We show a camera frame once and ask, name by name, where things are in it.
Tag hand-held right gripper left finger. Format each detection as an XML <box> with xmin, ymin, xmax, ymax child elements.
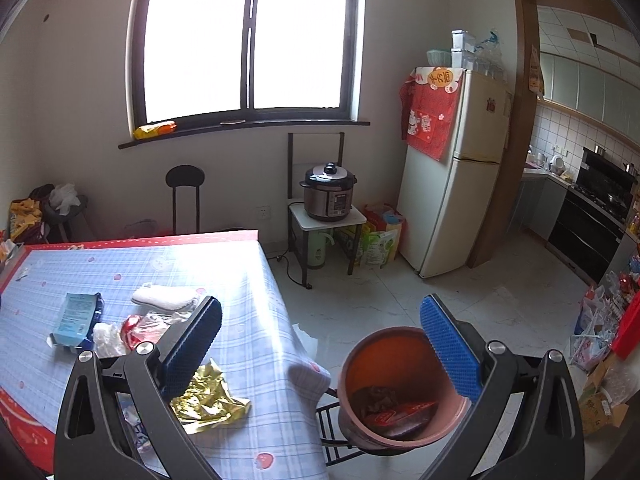
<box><xmin>54</xmin><ymin>295</ymin><xmax>223</xmax><ymax>480</ymax></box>

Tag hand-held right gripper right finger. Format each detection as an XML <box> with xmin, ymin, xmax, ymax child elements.
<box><xmin>419</xmin><ymin>294</ymin><xmax>586</xmax><ymax>480</ymax></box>

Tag red soda can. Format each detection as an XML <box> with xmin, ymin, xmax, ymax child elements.
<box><xmin>121</xmin><ymin>314</ymin><xmax>151</xmax><ymax>351</ymax></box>

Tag brown plastic waste bin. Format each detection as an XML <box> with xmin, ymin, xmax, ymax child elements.
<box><xmin>337</xmin><ymin>326</ymin><xmax>473</xmax><ymax>457</ymax></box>

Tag blue cardboard box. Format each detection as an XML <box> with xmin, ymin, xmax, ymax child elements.
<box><xmin>50</xmin><ymin>292</ymin><xmax>104</xmax><ymax>350</ymax></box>

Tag clear plastic snack wrapper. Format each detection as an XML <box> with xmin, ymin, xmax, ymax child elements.
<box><xmin>131</xmin><ymin>284</ymin><xmax>203</xmax><ymax>313</ymax></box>

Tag gold foil wrapper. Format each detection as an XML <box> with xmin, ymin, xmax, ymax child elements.
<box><xmin>170</xmin><ymin>358</ymin><xmax>252</xmax><ymax>436</ymax></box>

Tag red snack wrapper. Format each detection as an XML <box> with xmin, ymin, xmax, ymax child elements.
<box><xmin>362</xmin><ymin>400</ymin><xmax>438</xmax><ymax>423</ymax></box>

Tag blue plaid tablecloth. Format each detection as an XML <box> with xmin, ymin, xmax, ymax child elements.
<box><xmin>0</xmin><ymin>230</ymin><xmax>331</xmax><ymax>480</ymax></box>

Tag clear plastic bag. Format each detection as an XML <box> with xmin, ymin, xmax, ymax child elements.
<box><xmin>92</xmin><ymin>322</ymin><xmax>132</xmax><ymax>358</ymax></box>

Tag dark brown wrapper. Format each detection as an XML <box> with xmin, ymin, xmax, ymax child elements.
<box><xmin>352</xmin><ymin>385</ymin><xmax>401</xmax><ymax>411</ymax></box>

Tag colourful plastic packet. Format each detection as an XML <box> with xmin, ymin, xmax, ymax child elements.
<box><xmin>117</xmin><ymin>392</ymin><xmax>153</xmax><ymax>458</ymax></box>

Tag green white shopping bag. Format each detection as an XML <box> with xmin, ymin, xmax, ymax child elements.
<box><xmin>357</xmin><ymin>225</ymin><xmax>403</xmax><ymax>268</ymax></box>

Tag black metal chair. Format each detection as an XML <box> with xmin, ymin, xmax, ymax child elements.
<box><xmin>315</xmin><ymin>387</ymin><xmax>368</xmax><ymax>468</ymax></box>

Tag orange shopping bag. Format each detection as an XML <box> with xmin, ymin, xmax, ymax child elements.
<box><xmin>362</xmin><ymin>202</ymin><xmax>406</xmax><ymax>233</ymax></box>

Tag pile of plastic bags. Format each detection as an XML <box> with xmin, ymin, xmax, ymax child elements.
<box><xmin>570</xmin><ymin>255</ymin><xmax>640</xmax><ymax>376</ymax></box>

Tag green thermos jug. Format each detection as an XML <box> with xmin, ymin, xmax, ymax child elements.
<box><xmin>305</xmin><ymin>232</ymin><xmax>335</xmax><ymax>268</ymax></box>

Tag brown cardboard box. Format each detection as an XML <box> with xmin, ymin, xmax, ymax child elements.
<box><xmin>577</xmin><ymin>350</ymin><xmax>633</xmax><ymax>436</ymax></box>

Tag black round stool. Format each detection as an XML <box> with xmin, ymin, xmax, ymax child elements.
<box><xmin>166</xmin><ymin>165</ymin><xmax>206</xmax><ymax>236</ymax></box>

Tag cream refrigerator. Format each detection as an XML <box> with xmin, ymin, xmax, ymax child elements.
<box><xmin>397</xmin><ymin>67</ymin><xmax>513</xmax><ymax>279</ymax></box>

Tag grey base cabinet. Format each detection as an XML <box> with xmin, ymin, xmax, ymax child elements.
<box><xmin>515</xmin><ymin>167</ymin><xmax>571</xmax><ymax>241</ymax></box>

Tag black stove unit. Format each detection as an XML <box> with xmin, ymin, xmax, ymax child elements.
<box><xmin>545</xmin><ymin>185</ymin><xmax>628</xmax><ymax>286</ymax></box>

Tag white top black rack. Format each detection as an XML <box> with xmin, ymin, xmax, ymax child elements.
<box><xmin>286</xmin><ymin>131</ymin><xmax>368</xmax><ymax>290</ymax></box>

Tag dark low stool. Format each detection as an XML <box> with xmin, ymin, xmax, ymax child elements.
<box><xmin>42</xmin><ymin>195</ymin><xmax>91</xmax><ymax>243</ymax></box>

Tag red box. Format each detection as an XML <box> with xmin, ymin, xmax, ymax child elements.
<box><xmin>610</xmin><ymin>290</ymin><xmax>640</xmax><ymax>361</ymax></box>

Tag white plastic bag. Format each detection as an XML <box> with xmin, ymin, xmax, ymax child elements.
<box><xmin>47</xmin><ymin>183</ymin><xmax>81</xmax><ymax>211</ymax></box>

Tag orange snack bags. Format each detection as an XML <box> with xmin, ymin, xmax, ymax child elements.
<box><xmin>7</xmin><ymin>197</ymin><xmax>46</xmax><ymax>241</ymax></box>

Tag yellow snack packet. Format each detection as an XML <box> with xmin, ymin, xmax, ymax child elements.
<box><xmin>132</xmin><ymin>121</ymin><xmax>177</xmax><ymax>141</ymax></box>

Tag black window sill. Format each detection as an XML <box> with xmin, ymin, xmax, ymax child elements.
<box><xmin>118</xmin><ymin>120</ymin><xmax>371</xmax><ymax>150</ymax></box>

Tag red printed cloth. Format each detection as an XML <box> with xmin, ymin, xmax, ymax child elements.
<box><xmin>398</xmin><ymin>66</ymin><xmax>466</xmax><ymax>162</ymax></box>

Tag black range hood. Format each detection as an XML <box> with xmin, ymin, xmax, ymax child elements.
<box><xmin>580</xmin><ymin>146</ymin><xmax>638</xmax><ymax>196</ymax></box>

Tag yellow hanging paper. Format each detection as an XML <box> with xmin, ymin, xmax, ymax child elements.
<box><xmin>527</xmin><ymin>44</ymin><xmax>546</xmax><ymax>101</ymax></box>

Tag clear plastic bags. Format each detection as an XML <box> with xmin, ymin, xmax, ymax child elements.
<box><xmin>472</xmin><ymin>30</ymin><xmax>506</xmax><ymax>78</ymax></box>

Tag clear plastic containers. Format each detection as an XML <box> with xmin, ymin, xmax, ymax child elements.
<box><xmin>450</xmin><ymin>30</ymin><xmax>476</xmax><ymax>70</ymax></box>

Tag black framed window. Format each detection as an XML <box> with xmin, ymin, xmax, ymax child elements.
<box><xmin>125</xmin><ymin>0</ymin><xmax>371</xmax><ymax>133</ymax></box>

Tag black power cable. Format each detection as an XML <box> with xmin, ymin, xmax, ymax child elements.
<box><xmin>270</xmin><ymin>252</ymin><xmax>313</xmax><ymax>291</ymax></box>

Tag wooden door frame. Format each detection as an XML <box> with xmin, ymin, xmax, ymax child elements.
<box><xmin>467</xmin><ymin>0</ymin><xmax>640</xmax><ymax>268</ymax></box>

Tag pale wall cabinets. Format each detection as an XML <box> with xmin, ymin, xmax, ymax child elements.
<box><xmin>537</xmin><ymin>50</ymin><xmax>640</xmax><ymax>136</ymax></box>

